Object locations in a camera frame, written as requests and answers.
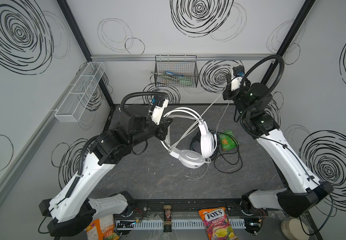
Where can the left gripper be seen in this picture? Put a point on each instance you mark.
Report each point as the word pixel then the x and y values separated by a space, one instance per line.
pixel 163 128

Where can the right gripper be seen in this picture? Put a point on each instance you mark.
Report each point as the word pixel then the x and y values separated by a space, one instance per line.
pixel 229 91

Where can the white headphones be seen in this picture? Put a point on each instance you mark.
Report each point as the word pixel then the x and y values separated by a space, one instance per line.
pixel 203 145

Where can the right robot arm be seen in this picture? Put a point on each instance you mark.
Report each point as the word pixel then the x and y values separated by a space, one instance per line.
pixel 303 188

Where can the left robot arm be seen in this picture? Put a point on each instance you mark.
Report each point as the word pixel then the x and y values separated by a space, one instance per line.
pixel 71 210

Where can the black headphones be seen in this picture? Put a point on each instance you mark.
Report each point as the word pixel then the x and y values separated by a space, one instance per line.
pixel 195 145

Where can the green snack packet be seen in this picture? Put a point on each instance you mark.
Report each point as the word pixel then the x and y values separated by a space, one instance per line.
pixel 228 140

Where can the small dark spice bottle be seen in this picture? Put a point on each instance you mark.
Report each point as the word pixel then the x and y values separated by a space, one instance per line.
pixel 167 224

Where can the Fox's fruits candy bag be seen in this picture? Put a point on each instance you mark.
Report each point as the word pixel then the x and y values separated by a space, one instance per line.
pixel 217 224

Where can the orange snack bag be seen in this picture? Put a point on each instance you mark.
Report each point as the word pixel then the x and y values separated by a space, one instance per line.
pixel 102 229

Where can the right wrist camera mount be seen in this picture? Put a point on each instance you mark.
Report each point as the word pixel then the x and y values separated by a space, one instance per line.
pixel 238 74

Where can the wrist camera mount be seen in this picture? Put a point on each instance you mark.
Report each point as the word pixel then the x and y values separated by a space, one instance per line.
pixel 157 109
pixel 238 74

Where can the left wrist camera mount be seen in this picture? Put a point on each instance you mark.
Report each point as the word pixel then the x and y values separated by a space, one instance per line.
pixel 157 109

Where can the items in wire basket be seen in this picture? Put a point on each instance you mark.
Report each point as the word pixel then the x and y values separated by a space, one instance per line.
pixel 175 80

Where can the black wire basket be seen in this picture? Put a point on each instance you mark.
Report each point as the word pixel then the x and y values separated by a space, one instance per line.
pixel 178 64

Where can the clear acrylic wall shelf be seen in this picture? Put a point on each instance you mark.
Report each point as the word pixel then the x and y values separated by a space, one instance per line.
pixel 82 89

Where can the white slotted cable duct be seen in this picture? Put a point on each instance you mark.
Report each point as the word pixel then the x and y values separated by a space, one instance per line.
pixel 128 225

